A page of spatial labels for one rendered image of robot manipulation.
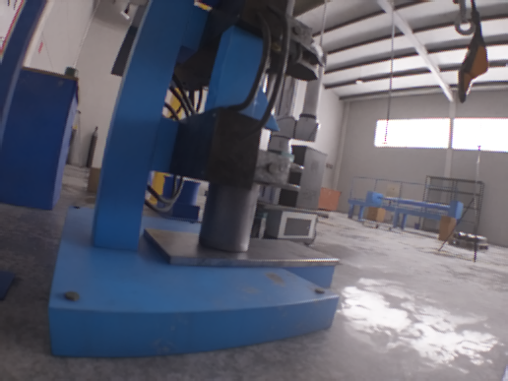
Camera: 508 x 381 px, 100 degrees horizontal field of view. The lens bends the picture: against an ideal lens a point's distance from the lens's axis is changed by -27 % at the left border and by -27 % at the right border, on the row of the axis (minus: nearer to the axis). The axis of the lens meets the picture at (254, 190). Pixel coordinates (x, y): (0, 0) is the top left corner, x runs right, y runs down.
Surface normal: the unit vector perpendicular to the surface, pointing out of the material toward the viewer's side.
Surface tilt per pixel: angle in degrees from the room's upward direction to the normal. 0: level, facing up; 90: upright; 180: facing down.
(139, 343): 90
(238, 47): 90
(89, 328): 90
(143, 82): 90
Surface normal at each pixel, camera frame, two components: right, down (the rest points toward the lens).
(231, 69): 0.55, 0.11
